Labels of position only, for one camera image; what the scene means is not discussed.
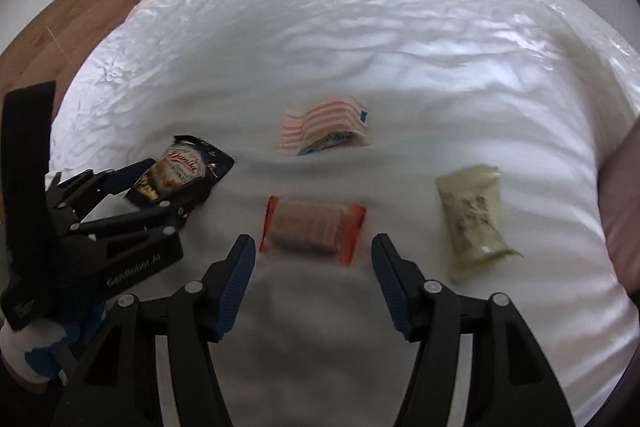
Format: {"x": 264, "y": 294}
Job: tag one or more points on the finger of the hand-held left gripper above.
{"x": 145, "y": 219}
{"x": 100, "y": 182}

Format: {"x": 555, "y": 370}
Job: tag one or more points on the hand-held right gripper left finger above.
{"x": 235, "y": 287}

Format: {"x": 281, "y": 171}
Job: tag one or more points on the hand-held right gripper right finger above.
{"x": 392, "y": 287}

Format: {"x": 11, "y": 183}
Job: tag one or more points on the black cookie snack packet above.
{"x": 182, "y": 167}

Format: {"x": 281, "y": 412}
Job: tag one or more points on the orange clear snack packet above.
{"x": 310, "y": 227}

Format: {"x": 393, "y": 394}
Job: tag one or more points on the person's left hand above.
{"x": 30, "y": 352}

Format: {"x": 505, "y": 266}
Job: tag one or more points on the pale green snack packet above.
{"x": 472, "y": 217}

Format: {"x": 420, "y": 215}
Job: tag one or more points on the pink striped snack packet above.
{"x": 327, "y": 127}

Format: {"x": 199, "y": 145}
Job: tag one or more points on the wooden headboard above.
{"x": 100, "y": 7}

